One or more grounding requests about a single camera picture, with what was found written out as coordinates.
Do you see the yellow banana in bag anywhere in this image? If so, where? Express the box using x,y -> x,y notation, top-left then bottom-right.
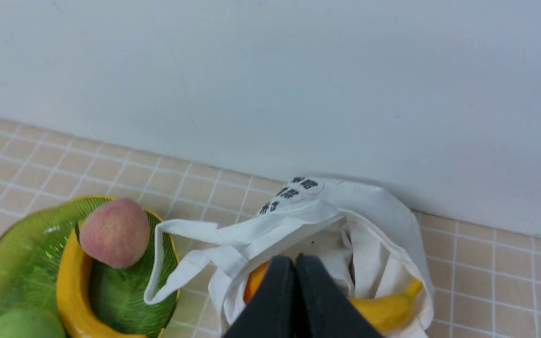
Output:
348,278 -> 423,334

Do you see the yellow banana on plate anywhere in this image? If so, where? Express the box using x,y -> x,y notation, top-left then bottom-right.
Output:
56,230 -> 146,338

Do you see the pink peach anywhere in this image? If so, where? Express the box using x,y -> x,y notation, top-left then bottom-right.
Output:
79,198 -> 151,269

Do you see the white canvas tote bag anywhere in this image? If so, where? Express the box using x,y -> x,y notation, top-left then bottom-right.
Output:
143,177 -> 434,338

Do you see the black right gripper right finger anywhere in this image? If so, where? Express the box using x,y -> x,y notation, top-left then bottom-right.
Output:
295,254 -> 382,338

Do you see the orange tangerine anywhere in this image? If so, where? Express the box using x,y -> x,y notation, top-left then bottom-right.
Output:
243,261 -> 269,304

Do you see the green glass fruit plate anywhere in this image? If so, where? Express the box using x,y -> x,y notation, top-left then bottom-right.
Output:
0,195 -> 180,338

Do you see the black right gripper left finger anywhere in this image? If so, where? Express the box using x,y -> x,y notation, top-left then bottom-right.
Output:
223,256 -> 296,338

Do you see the green apple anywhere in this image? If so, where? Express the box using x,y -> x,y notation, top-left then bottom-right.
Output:
0,308 -> 66,338

